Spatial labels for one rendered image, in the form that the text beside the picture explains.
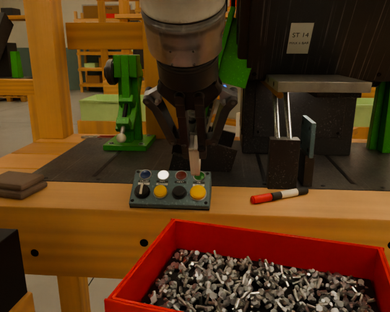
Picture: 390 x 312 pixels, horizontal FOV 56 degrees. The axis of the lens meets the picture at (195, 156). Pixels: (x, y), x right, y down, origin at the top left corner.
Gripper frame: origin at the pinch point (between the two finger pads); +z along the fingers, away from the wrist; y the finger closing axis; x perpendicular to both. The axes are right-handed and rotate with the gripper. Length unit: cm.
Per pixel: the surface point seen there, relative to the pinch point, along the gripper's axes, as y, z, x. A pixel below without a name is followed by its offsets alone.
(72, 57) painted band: -459, 604, 854
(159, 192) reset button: -7.0, 10.0, -0.7
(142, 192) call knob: -10.1, 10.1, -0.9
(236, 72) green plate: 7.0, 6.8, 29.8
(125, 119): -23.5, 27.1, 34.4
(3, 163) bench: -57, 32, 21
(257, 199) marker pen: 11.2, 13.7, 0.7
